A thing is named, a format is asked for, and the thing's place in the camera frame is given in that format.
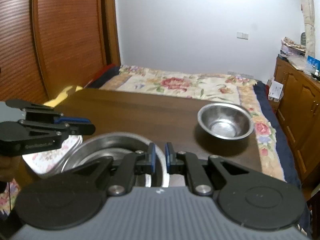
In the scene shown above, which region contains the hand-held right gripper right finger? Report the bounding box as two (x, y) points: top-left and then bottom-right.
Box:
(166, 142), (251, 197)

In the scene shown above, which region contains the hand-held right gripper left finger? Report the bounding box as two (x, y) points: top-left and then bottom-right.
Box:
(71, 142), (156, 197)

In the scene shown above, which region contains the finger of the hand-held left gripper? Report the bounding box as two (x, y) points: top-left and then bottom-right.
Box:
(5, 99), (90, 125)
(18, 119), (96, 137)

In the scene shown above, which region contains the large floral rectangular tray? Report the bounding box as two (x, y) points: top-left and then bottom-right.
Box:
(22, 134), (83, 178)

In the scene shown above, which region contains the large steel bowl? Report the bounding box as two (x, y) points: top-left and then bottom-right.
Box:
(61, 132), (171, 188)

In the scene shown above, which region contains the medium steel bowl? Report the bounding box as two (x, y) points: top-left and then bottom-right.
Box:
(197, 102), (255, 140)

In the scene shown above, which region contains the person's left hand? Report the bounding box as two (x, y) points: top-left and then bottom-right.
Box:
(0, 154), (20, 182)

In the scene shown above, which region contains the yellow cloth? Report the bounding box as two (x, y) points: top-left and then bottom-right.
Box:
(43, 85), (83, 108)

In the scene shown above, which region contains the red cloth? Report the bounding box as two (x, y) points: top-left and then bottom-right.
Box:
(84, 63), (121, 88)

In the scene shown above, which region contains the floral bed blanket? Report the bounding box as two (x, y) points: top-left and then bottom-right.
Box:
(99, 64), (287, 182)

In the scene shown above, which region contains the wooden louvered wardrobe door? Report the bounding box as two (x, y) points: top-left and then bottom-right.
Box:
(30, 0), (108, 101)
(0, 0), (49, 104)

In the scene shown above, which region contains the dark blue quilt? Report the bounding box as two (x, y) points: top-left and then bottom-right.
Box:
(252, 80), (302, 189)

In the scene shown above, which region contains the white paper box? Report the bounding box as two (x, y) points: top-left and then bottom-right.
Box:
(268, 79), (285, 102)

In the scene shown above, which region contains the wooden cabinet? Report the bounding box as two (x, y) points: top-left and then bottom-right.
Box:
(273, 56), (320, 188)

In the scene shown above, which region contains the clutter pile on cabinet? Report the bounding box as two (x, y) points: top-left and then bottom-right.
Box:
(278, 32), (320, 82)

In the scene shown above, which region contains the white patterned curtain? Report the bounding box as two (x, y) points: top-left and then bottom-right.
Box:
(275, 0), (316, 54)

